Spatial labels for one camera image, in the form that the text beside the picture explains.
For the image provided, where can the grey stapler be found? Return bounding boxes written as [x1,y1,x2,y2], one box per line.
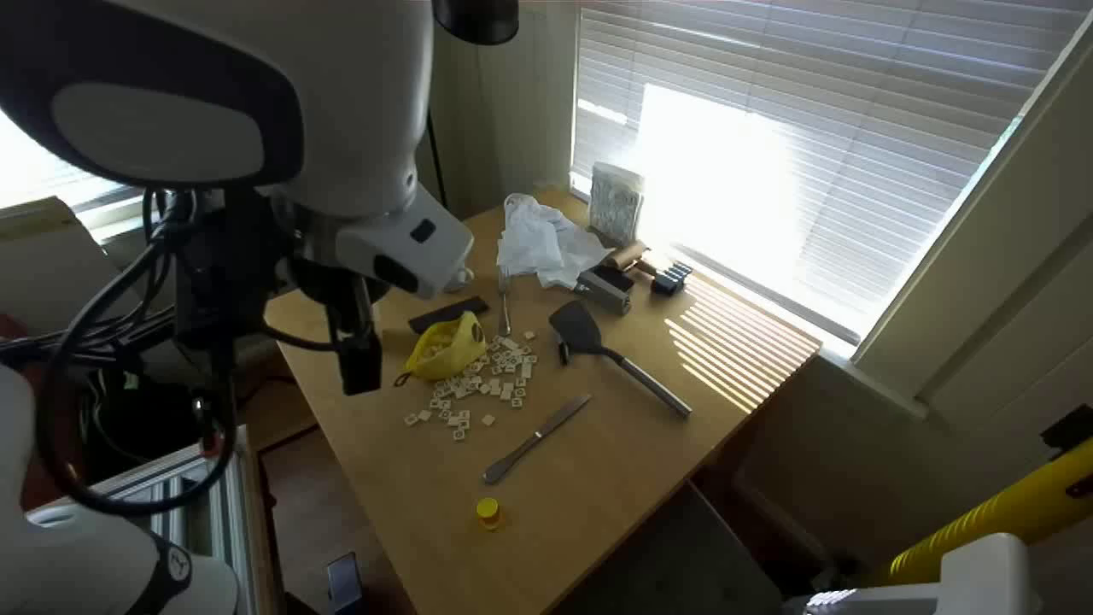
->
[579,270,630,315]

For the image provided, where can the crumpled white plastic bag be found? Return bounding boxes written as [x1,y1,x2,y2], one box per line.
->
[496,191,609,292]

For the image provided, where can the black spatula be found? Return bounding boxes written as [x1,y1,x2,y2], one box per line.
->
[551,300,694,420]

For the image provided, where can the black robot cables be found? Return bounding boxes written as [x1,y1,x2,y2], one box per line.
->
[0,185,346,519]

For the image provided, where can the yellow banana purse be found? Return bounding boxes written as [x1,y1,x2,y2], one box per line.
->
[401,311,486,382]

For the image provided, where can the small yellow bottle cap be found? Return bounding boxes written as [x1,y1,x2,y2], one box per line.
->
[474,497,501,529]

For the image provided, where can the brown wooden handle tool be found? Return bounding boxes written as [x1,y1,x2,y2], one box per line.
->
[611,243,657,275]

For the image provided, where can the black ceiling lamp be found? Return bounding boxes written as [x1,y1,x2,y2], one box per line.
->
[435,0,519,44]

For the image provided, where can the white window blinds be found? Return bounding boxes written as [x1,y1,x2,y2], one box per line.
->
[572,0,1093,341]

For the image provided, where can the small black blue device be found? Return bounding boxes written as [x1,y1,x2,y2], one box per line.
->
[652,264,691,297]

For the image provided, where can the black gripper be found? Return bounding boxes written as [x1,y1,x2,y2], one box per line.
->
[292,259,382,397]

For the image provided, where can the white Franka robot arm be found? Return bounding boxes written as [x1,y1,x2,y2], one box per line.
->
[0,0,519,615]

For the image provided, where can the yellow black barrier post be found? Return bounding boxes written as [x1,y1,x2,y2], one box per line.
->
[884,440,1093,586]

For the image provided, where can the black flat card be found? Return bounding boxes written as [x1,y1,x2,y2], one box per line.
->
[407,297,490,336]

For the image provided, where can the silver table knife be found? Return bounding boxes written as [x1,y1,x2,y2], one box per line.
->
[481,393,596,486]

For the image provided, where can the pile of white letter tiles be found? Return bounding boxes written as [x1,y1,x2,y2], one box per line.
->
[403,340,537,440]

